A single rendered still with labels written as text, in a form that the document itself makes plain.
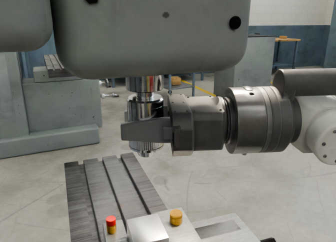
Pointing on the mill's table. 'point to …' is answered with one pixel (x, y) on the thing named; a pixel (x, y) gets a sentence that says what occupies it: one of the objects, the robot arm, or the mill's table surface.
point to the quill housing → (149, 31)
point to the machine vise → (201, 230)
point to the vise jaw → (178, 235)
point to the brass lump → (176, 217)
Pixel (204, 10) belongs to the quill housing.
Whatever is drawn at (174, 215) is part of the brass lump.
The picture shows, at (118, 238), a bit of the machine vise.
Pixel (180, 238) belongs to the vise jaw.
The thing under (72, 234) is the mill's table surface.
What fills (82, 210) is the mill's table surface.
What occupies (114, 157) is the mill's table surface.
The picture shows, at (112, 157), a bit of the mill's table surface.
